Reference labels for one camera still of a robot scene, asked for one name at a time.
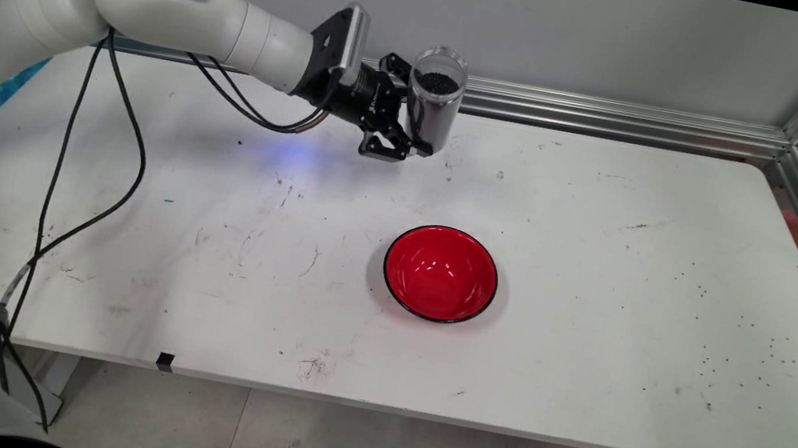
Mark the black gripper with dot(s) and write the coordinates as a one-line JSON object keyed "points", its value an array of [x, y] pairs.
{"points": [[367, 101]]}

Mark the clear jar of black grains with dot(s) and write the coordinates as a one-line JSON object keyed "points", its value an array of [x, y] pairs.
{"points": [[434, 112]]}

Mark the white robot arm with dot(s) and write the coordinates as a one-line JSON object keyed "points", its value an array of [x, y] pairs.
{"points": [[160, 2]]}

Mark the red bowl with black rim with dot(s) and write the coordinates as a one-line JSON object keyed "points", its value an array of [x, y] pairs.
{"points": [[440, 271]]}

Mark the black tape marker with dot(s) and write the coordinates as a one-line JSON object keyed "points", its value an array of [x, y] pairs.
{"points": [[165, 362]]}

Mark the grey table leg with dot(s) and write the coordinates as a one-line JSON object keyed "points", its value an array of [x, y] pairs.
{"points": [[52, 385]]}

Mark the wrist camera with black bracket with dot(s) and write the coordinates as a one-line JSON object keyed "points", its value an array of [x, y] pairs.
{"points": [[339, 40]]}

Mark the long aluminium frame rail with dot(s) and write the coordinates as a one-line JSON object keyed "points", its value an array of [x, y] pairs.
{"points": [[588, 114]]}

